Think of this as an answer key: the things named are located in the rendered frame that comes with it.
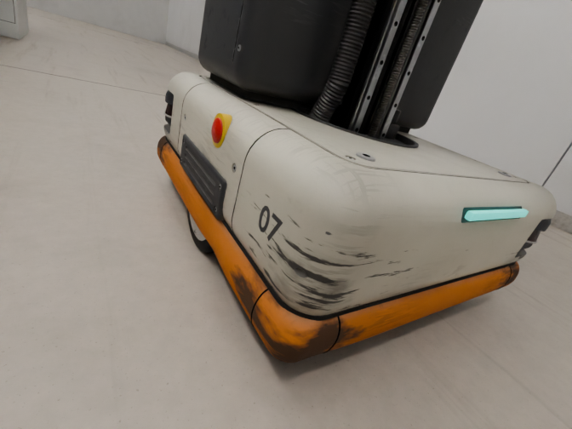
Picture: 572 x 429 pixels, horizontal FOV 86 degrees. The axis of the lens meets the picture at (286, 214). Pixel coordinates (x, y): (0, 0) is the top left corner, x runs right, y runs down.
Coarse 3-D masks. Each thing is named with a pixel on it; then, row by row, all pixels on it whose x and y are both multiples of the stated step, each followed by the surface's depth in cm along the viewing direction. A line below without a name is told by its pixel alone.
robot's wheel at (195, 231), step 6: (192, 222) 59; (192, 228) 59; (198, 228) 56; (192, 234) 60; (198, 234) 56; (198, 240) 57; (204, 240) 54; (198, 246) 57; (204, 246) 54; (210, 246) 52; (204, 252) 56; (210, 252) 54
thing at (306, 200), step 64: (192, 128) 55; (256, 128) 40; (320, 128) 48; (192, 192) 55; (256, 192) 36; (320, 192) 28; (384, 192) 29; (448, 192) 36; (512, 192) 48; (256, 256) 37; (320, 256) 29; (384, 256) 32; (448, 256) 41; (512, 256) 57; (256, 320) 36; (320, 320) 34; (384, 320) 40
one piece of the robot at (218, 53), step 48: (240, 0) 47; (288, 0) 46; (336, 0) 49; (384, 0) 50; (432, 0) 53; (480, 0) 65; (240, 48) 47; (288, 48) 49; (336, 48) 54; (384, 48) 52; (432, 48) 65; (288, 96) 55; (336, 96) 51; (384, 96) 57; (432, 96) 73
